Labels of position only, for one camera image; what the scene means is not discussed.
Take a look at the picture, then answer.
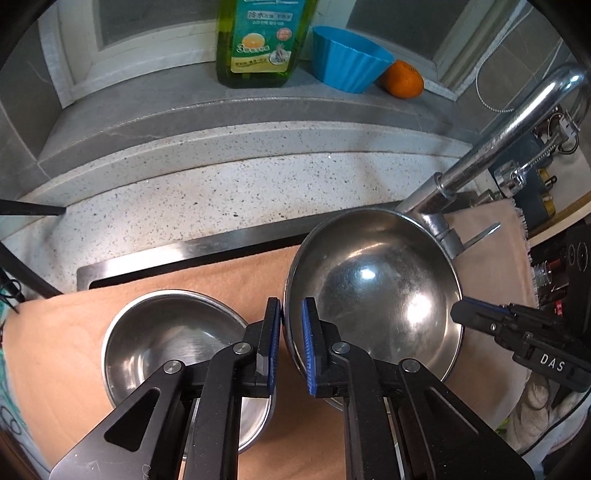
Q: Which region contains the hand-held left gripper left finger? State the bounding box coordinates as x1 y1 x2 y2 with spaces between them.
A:
48 296 283 480

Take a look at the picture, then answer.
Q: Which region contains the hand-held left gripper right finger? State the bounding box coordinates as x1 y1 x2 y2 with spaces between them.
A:
301 296 536 480

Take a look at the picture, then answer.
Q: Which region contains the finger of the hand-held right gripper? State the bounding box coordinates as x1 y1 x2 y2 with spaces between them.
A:
462 296 532 320
450 300 522 344

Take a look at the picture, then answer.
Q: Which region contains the plain steel bowl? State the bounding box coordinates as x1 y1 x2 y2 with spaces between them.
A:
283 209 465 411

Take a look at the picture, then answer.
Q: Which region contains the red steel bowl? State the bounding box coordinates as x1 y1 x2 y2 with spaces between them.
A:
100 290 278 453

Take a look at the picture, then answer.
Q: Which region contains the white rag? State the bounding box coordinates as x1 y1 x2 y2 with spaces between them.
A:
505 369 578 455

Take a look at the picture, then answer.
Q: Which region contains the dark blue holder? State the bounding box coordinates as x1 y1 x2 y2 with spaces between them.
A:
512 134 559 222

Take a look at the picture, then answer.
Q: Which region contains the steel sink rim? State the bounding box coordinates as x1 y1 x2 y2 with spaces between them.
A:
76 200 402 291

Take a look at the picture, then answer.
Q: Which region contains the chrome faucet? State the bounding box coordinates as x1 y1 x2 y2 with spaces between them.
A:
396 65 587 259

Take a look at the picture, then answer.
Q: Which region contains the orange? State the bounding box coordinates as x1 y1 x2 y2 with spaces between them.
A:
379 60 424 99

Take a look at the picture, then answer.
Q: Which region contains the blue fluted cup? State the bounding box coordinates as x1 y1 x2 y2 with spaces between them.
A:
311 25 396 94

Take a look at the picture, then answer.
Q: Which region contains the green dish soap bottle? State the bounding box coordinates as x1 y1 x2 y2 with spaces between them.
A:
216 0 319 89

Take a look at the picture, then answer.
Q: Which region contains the chrome flexible sprayer hose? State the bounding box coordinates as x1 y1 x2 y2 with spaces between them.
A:
494 106 580 195

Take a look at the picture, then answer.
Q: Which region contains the black ring light cable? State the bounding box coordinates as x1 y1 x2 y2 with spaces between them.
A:
0 268 21 315

